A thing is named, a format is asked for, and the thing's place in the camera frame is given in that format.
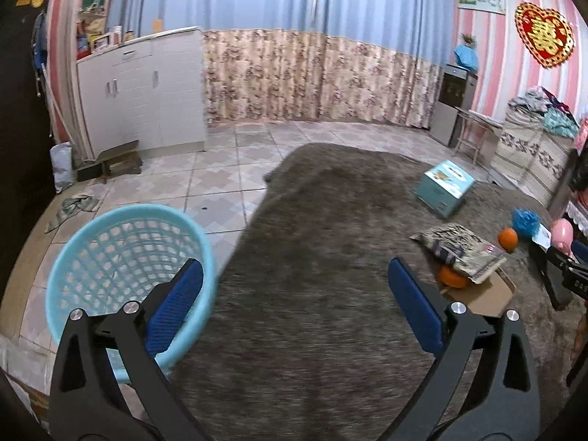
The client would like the small wooden stool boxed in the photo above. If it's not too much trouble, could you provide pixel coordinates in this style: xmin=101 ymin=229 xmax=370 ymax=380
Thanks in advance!
xmin=76 ymin=140 xmax=143 ymax=182
xmin=455 ymin=107 xmax=503 ymax=164

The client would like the brown phone case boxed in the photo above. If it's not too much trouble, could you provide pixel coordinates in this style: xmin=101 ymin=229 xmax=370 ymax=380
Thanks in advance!
xmin=440 ymin=266 xmax=515 ymax=318

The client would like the blue plastic bag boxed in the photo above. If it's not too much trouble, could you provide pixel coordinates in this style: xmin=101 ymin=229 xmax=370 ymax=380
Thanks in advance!
xmin=512 ymin=208 xmax=540 ymax=240

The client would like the wooden broom handle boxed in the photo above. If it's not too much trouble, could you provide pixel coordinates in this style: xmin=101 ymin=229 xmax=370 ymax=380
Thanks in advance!
xmin=43 ymin=69 xmax=86 ymax=157

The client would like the blue covered water bottle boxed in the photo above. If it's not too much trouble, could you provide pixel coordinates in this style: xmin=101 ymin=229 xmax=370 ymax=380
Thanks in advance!
xmin=454 ymin=45 xmax=479 ymax=72

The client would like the teal cardboard box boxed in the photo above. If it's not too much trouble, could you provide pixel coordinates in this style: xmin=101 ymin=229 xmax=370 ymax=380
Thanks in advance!
xmin=415 ymin=160 xmax=476 ymax=219

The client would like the cabinet with patterned cover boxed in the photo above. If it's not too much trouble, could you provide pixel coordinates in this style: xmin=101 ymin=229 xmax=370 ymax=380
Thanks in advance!
xmin=489 ymin=101 xmax=577 ymax=207

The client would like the black flat case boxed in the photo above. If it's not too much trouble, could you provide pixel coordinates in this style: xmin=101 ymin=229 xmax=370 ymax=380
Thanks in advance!
xmin=528 ymin=241 xmax=574 ymax=312

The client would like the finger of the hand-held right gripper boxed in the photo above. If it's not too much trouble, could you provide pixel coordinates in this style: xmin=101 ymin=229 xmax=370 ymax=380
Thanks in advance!
xmin=546 ymin=247 xmax=588 ymax=281

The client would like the patterned snack bag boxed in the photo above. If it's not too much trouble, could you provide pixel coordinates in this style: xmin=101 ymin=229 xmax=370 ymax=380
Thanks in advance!
xmin=410 ymin=223 xmax=507 ymax=284

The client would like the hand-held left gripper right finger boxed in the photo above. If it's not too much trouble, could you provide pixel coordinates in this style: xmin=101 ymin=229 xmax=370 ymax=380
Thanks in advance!
xmin=387 ymin=257 xmax=540 ymax=441

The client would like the low cabinet with lace cloth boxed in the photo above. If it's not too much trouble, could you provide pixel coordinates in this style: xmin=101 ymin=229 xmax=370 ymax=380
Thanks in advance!
xmin=560 ymin=188 xmax=588 ymax=235

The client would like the white cabinet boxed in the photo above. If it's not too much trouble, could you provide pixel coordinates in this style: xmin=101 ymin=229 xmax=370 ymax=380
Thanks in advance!
xmin=76 ymin=26 xmax=207 ymax=159

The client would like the pile of clothes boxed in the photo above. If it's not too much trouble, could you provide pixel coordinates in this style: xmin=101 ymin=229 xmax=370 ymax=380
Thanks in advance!
xmin=508 ymin=86 xmax=580 ymax=139

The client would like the brown shaggy rug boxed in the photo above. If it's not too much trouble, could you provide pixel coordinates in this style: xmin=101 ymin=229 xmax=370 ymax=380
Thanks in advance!
xmin=170 ymin=142 xmax=575 ymax=441

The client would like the blue hanging bag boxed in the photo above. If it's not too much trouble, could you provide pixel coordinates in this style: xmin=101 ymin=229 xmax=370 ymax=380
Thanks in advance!
xmin=31 ymin=11 xmax=49 ymax=97

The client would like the red heart wall decoration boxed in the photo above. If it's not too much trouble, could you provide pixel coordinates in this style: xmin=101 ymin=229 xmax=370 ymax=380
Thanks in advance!
xmin=514 ymin=2 xmax=576 ymax=69

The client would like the landscape wall picture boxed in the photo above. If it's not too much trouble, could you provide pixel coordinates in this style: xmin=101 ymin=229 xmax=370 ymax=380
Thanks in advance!
xmin=458 ymin=0 xmax=507 ymax=14

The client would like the blue and floral curtain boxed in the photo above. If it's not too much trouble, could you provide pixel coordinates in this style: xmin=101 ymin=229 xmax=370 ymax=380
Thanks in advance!
xmin=322 ymin=0 xmax=453 ymax=130
xmin=105 ymin=0 xmax=331 ymax=126

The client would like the grey sack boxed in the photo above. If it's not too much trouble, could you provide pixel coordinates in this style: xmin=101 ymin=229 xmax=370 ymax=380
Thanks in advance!
xmin=50 ymin=142 xmax=74 ymax=194

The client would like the orange fruit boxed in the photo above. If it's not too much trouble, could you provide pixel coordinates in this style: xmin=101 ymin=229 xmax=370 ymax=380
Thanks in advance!
xmin=498 ymin=228 xmax=519 ymax=253
xmin=437 ymin=264 xmax=469 ymax=289

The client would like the light blue plastic basket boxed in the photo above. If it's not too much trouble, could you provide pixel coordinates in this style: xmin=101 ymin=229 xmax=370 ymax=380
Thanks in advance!
xmin=45 ymin=204 xmax=218 ymax=384

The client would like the pink pig pot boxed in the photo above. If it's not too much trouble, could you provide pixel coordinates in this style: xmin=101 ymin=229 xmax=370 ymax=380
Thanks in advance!
xmin=551 ymin=219 xmax=576 ymax=258

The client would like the white and blue packet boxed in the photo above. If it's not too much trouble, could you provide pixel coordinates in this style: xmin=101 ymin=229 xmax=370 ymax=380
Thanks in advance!
xmin=532 ymin=223 xmax=553 ymax=248

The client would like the green striped floor rag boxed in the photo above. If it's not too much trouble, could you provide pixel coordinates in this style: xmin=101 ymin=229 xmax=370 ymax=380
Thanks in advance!
xmin=46 ymin=195 xmax=99 ymax=233

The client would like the grey water dispenser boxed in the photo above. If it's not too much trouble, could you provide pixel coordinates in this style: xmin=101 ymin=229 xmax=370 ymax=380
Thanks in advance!
xmin=429 ymin=64 xmax=478 ymax=148

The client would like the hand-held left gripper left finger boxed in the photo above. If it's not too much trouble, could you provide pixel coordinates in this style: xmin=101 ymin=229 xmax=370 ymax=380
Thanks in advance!
xmin=49 ymin=258 xmax=205 ymax=441

